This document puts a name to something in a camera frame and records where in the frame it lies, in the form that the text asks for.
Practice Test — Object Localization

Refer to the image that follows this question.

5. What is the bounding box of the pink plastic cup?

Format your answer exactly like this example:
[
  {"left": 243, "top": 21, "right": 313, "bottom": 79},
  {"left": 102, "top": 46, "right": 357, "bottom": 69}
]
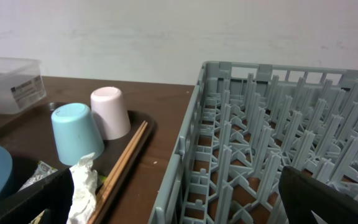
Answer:
[{"left": 90, "top": 86, "right": 131, "bottom": 141}]

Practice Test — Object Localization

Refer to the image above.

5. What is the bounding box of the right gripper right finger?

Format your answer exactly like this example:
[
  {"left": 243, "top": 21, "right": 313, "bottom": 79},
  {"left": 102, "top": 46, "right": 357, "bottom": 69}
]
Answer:
[{"left": 278, "top": 166, "right": 358, "bottom": 224}]

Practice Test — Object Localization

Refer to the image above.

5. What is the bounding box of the left wooden chopstick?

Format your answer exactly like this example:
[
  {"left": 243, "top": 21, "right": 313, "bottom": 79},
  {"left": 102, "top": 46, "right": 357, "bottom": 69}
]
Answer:
[{"left": 88, "top": 121, "right": 148, "bottom": 224}]

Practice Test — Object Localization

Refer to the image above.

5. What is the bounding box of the clear plastic bin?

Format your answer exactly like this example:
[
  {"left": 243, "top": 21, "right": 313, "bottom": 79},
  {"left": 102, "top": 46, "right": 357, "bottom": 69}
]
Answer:
[{"left": 0, "top": 57, "right": 46, "bottom": 114}]

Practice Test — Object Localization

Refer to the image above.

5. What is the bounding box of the right wooden chopstick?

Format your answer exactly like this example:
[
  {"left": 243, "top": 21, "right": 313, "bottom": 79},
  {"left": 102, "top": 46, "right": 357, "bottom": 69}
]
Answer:
[{"left": 101, "top": 121, "right": 149, "bottom": 200}]

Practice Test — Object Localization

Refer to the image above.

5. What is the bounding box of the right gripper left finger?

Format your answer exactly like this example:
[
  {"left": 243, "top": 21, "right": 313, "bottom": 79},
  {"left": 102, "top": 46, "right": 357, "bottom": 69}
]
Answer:
[{"left": 0, "top": 169, "right": 74, "bottom": 223}]

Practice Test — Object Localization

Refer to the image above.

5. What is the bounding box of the light blue plastic cup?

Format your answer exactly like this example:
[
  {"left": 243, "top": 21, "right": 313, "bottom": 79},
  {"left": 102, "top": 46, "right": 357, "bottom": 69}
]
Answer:
[{"left": 51, "top": 103, "right": 104, "bottom": 166}]

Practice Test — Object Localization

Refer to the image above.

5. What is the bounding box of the wooden chopstick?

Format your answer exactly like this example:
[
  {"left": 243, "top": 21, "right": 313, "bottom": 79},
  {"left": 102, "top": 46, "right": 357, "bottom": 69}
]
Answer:
[
  {"left": 101, "top": 121, "right": 149, "bottom": 200},
  {"left": 88, "top": 121, "right": 148, "bottom": 224}
]

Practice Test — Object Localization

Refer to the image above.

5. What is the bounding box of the crumpled white tissue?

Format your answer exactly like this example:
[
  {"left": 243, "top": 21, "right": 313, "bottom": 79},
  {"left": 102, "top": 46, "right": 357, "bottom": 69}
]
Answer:
[{"left": 67, "top": 152, "right": 98, "bottom": 224}]

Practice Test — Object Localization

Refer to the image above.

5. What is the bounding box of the grey dishwasher rack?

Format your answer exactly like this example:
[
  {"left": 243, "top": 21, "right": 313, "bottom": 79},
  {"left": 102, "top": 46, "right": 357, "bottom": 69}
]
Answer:
[{"left": 149, "top": 62, "right": 358, "bottom": 223}]

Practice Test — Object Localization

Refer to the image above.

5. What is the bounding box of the brown serving tray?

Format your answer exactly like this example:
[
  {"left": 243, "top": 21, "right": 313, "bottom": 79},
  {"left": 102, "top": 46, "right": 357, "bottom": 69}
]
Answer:
[{"left": 0, "top": 102, "right": 155, "bottom": 223}]

